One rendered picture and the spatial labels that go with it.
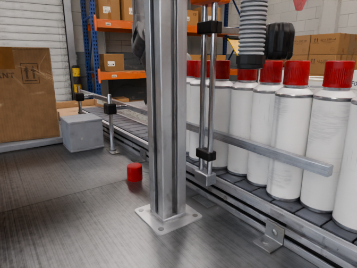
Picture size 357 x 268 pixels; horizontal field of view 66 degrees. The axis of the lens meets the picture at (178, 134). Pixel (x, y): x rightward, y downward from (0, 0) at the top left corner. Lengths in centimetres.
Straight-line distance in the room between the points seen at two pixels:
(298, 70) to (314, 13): 555
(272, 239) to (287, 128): 16
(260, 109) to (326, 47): 355
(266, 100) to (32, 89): 69
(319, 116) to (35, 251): 42
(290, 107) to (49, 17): 448
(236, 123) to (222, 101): 5
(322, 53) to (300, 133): 359
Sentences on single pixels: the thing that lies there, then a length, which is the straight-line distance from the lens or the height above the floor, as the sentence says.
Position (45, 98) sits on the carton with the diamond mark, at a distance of 92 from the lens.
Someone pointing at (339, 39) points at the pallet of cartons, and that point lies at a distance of 393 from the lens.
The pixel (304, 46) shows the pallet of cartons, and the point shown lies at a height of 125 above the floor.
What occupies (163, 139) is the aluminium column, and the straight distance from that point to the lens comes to 40.
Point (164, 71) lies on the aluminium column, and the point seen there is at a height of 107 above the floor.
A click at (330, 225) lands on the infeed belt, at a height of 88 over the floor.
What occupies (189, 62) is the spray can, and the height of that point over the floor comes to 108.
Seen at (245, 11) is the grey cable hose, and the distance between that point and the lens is 35.
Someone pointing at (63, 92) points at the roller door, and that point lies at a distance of 473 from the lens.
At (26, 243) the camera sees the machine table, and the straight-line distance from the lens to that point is 48.
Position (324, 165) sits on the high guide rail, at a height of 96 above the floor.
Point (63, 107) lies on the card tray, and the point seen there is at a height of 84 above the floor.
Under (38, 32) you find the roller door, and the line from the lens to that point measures 470.
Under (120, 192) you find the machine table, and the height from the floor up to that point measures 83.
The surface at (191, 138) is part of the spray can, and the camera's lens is 57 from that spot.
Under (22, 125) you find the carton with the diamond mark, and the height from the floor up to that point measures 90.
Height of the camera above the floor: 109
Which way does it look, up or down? 15 degrees down
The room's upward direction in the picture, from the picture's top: straight up
